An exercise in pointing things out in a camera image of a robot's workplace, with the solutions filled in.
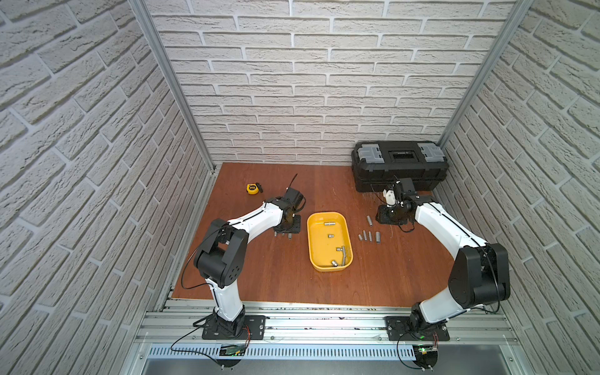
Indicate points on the black plastic toolbox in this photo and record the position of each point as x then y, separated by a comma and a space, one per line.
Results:
376, 165

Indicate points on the aluminium frame post right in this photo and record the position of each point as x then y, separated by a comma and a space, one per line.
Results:
509, 28

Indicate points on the aluminium frame post left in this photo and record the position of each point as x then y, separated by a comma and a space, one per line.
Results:
155, 42

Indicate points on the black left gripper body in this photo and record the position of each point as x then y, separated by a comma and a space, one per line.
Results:
288, 223

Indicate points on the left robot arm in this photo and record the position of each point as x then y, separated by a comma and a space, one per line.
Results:
220, 256

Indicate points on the yellow plastic storage box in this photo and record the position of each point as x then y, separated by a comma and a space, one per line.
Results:
325, 242

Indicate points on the aluminium frame post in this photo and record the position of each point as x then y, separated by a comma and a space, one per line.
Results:
509, 28
155, 42

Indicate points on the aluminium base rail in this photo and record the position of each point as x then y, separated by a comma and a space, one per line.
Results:
277, 330

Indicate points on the yellow tape measure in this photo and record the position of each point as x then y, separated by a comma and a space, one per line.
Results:
254, 189

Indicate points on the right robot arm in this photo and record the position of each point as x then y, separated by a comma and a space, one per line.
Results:
479, 278

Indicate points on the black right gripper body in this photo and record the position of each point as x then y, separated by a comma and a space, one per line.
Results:
391, 215

